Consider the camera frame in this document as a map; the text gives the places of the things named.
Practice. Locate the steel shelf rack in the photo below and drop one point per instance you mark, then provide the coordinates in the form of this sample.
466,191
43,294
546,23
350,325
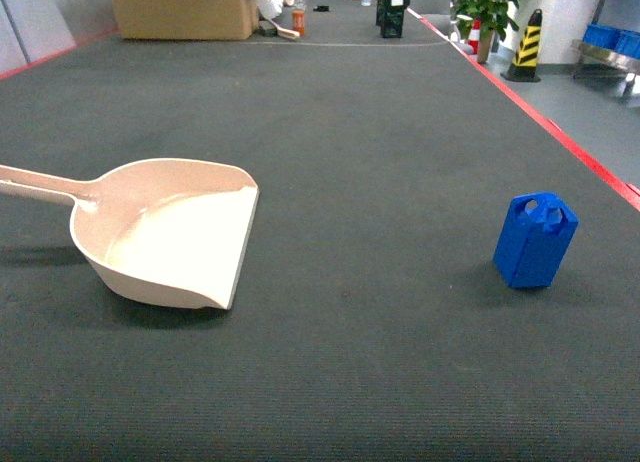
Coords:
609,48

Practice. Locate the blue plastic block part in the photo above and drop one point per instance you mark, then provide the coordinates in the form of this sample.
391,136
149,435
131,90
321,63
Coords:
536,233

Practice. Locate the orange bottle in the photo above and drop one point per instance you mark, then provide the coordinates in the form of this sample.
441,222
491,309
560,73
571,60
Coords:
298,21

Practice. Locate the black device box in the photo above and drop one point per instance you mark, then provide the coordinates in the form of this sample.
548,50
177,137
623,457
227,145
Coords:
390,17

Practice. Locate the large cardboard box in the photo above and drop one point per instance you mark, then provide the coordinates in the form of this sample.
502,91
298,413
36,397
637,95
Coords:
218,20

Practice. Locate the beige plastic dustpan tray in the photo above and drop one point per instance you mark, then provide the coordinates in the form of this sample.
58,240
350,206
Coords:
168,232

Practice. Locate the green potted plant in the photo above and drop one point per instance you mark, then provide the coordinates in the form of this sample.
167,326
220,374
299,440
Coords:
494,19

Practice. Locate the yellow black traffic cone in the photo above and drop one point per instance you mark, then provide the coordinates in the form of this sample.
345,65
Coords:
524,64

